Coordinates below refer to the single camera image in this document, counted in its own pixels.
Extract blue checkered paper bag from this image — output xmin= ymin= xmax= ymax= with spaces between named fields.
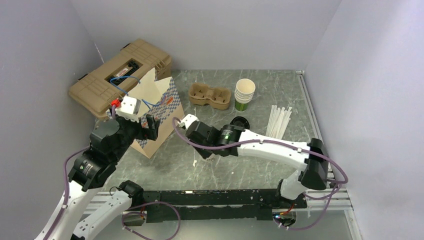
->
xmin=124 ymin=68 xmax=185 ymax=159

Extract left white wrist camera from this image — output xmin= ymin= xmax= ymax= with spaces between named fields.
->
xmin=110 ymin=96 xmax=141 ymax=122

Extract bundle of white straws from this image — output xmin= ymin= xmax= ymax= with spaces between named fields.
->
xmin=265 ymin=105 xmax=293 ymax=140

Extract purple cable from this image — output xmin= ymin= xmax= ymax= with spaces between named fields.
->
xmin=171 ymin=116 xmax=349 ymax=232
xmin=43 ymin=145 xmax=92 ymax=240

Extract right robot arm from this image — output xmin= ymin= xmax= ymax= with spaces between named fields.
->
xmin=178 ymin=119 xmax=329 ymax=208

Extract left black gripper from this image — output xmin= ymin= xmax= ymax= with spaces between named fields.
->
xmin=110 ymin=104 xmax=161 ymax=162

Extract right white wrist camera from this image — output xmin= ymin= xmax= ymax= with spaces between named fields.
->
xmin=177 ymin=114 xmax=199 ymax=130

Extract tan plastic toolbox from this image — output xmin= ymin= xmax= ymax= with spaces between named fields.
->
xmin=68 ymin=38 xmax=172 ymax=119

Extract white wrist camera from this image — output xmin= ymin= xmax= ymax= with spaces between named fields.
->
xmin=177 ymin=114 xmax=199 ymax=130
xmin=110 ymin=96 xmax=141 ymax=122

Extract stack of black lids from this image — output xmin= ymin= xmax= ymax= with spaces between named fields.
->
xmin=230 ymin=116 xmax=250 ymax=130

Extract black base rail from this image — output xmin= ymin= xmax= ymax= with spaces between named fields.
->
xmin=109 ymin=180 xmax=299 ymax=223

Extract stack of paper cups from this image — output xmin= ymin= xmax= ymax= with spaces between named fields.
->
xmin=234 ymin=78 xmax=256 ymax=112

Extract brown cardboard cup carrier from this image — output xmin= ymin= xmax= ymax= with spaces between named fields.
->
xmin=188 ymin=82 xmax=232 ymax=110

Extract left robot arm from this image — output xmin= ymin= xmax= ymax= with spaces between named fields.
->
xmin=36 ymin=114 xmax=161 ymax=240

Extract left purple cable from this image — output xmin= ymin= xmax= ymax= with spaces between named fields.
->
xmin=43 ymin=145 xmax=92 ymax=240

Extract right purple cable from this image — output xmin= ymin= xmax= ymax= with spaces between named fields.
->
xmin=171 ymin=116 xmax=349 ymax=232

